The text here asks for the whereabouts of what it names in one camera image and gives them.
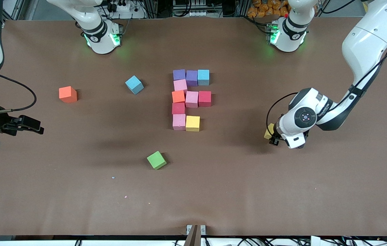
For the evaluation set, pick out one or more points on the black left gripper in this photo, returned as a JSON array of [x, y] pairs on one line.
[[275, 140]]

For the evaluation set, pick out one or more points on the yellow foam cube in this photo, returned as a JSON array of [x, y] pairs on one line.
[[192, 123], [268, 131]]

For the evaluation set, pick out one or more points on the red foam cube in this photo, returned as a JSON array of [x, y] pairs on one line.
[[204, 98], [178, 108]]

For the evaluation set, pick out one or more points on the pink foam cube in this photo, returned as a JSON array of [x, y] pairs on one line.
[[180, 85], [192, 99], [179, 122]]

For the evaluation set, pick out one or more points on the blue foam cube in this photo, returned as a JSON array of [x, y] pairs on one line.
[[134, 84], [203, 77]]

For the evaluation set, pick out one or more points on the purple foam cube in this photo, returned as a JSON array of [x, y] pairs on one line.
[[192, 78], [179, 75]]

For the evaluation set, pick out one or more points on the orange foam cube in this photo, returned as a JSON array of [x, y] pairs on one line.
[[67, 94], [178, 97]]

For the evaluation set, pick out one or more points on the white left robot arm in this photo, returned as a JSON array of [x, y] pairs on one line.
[[367, 41]]

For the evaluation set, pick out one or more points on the brown paper table cover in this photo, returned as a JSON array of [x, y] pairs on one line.
[[214, 205]]

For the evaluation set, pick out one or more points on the green foam cube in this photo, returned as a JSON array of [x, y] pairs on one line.
[[156, 160]]

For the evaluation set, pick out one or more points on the orange fruit pile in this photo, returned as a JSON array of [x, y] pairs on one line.
[[265, 9]]

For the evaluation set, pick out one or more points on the white power strip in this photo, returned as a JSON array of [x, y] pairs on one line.
[[128, 13], [198, 13]]

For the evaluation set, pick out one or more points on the aluminium frame post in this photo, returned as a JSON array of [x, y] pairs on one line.
[[16, 10]]

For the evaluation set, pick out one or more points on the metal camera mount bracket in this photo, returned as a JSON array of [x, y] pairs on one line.
[[195, 237]]

